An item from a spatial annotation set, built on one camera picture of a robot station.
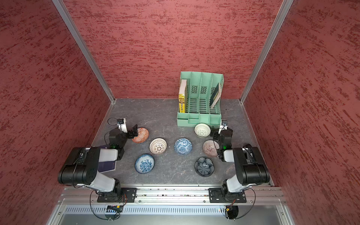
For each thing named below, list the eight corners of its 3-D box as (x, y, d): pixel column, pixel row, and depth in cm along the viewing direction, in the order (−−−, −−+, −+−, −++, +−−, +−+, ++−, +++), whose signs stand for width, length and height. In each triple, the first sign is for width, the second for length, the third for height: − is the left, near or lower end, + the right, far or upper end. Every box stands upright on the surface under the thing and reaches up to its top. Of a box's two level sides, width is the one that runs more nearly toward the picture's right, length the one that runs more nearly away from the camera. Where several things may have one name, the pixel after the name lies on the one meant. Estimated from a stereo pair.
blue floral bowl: (134, 174, 83) (132, 172, 79) (138, 156, 89) (136, 153, 86) (153, 174, 83) (152, 172, 79) (155, 156, 90) (154, 154, 86)
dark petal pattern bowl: (195, 177, 82) (195, 175, 78) (194, 159, 89) (194, 156, 85) (213, 177, 82) (215, 175, 78) (211, 159, 89) (212, 156, 85)
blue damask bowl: (174, 154, 90) (173, 152, 87) (174, 140, 97) (174, 137, 94) (192, 154, 90) (192, 152, 87) (191, 140, 97) (191, 137, 94)
